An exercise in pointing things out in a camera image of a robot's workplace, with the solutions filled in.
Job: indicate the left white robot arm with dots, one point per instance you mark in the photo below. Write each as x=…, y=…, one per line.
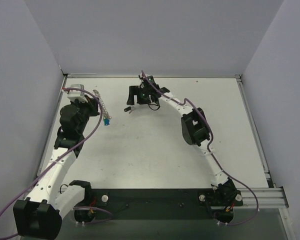
x=41, y=213

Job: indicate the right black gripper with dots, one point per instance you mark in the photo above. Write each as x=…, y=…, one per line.
x=139, y=95

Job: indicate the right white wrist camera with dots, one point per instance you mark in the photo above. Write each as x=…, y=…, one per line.
x=142, y=76

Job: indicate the metal disc with keyrings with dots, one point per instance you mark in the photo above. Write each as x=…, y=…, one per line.
x=106, y=115

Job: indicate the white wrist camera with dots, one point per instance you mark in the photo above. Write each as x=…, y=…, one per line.
x=142, y=76
x=76, y=94

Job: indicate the black tag key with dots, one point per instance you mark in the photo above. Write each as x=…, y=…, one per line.
x=129, y=109

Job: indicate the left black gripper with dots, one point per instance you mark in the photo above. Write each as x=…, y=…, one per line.
x=93, y=105

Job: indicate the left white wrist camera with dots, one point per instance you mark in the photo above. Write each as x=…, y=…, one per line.
x=76, y=94

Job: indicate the blue tag key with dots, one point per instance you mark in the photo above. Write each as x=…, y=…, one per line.
x=108, y=122

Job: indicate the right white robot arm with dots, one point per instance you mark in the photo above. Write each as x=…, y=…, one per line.
x=195, y=131

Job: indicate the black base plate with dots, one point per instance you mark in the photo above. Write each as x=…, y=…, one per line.
x=157, y=204

